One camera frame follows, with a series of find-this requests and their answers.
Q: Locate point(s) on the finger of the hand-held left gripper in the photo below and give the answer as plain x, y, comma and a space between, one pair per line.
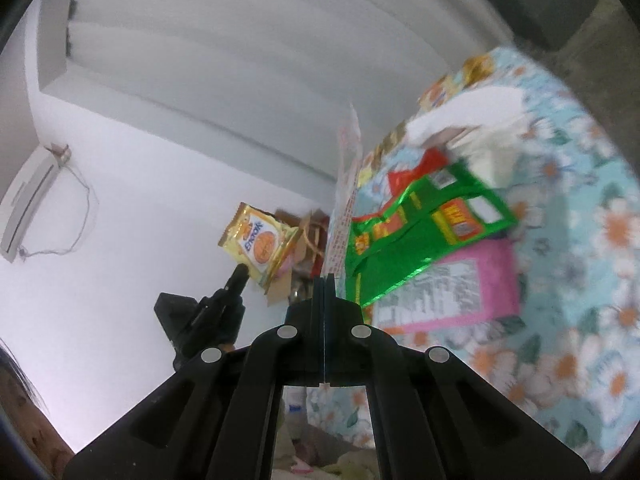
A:
237, 280

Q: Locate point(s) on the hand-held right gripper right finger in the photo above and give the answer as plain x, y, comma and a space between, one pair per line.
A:
345, 320

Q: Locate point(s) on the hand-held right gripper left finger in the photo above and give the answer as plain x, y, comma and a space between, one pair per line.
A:
305, 320

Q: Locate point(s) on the yellow snack packet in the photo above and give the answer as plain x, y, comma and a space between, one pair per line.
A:
260, 247

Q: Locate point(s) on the green foil snack bag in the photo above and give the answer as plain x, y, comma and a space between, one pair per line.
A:
430, 240

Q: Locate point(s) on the clear printed plastic bag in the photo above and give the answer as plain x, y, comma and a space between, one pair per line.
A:
345, 200

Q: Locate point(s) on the pink printed packet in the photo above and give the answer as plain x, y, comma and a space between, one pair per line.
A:
495, 280

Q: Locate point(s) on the red snack packet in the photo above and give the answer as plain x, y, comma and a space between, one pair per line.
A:
415, 175

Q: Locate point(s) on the white air conditioner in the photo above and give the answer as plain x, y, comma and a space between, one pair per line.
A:
30, 195

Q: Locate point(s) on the floral light blue tablecloth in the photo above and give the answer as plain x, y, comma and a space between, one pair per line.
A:
575, 310

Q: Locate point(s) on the white curtain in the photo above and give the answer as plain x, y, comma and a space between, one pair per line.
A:
250, 50

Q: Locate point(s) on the gold patterned undercloth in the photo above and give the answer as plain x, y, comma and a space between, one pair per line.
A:
477, 67

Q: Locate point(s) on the dark grey cabinet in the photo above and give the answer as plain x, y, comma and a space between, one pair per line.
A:
540, 0

